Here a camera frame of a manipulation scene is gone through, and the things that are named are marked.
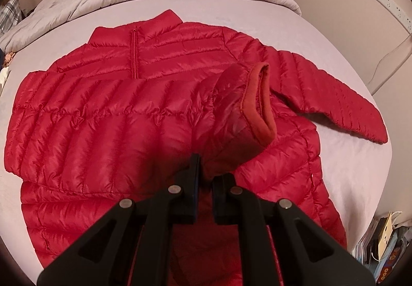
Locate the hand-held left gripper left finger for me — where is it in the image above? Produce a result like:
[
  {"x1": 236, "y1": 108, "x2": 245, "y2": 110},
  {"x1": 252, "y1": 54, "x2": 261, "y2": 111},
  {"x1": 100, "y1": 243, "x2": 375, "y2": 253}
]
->
[{"x1": 36, "y1": 153, "x2": 201, "y2": 286}]

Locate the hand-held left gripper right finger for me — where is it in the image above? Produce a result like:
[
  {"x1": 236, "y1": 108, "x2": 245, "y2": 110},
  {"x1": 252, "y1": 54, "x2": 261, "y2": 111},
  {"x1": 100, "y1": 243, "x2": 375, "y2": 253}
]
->
[{"x1": 212, "y1": 173, "x2": 376, "y2": 286}]

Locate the red down jacket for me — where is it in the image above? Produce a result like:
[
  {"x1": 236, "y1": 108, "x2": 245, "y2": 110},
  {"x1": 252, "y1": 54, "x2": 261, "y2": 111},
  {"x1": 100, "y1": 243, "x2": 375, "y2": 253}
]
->
[{"x1": 5, "y1": 9, "x2": 388, "y2": 286}]

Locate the bed with pink sheet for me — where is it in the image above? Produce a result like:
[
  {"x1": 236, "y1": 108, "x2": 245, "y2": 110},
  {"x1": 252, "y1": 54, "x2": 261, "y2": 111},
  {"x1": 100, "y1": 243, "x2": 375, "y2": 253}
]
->
[{"x1": 0, "y1": 0, "x2": 396, "y2": 280}]

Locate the plaid pillow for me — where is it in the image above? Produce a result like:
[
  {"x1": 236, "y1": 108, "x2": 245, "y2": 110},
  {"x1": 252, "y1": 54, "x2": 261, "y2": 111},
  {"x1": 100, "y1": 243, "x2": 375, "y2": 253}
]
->
[{"x1": 0, "y1": 0, "x2": 24, "y2": 37}]

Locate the white power strip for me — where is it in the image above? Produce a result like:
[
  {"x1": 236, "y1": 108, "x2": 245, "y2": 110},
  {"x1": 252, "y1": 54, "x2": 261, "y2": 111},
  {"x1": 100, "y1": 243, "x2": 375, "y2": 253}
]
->
[{"x1": 370, "y1": 0, "x2": 412, "y2": 30}]

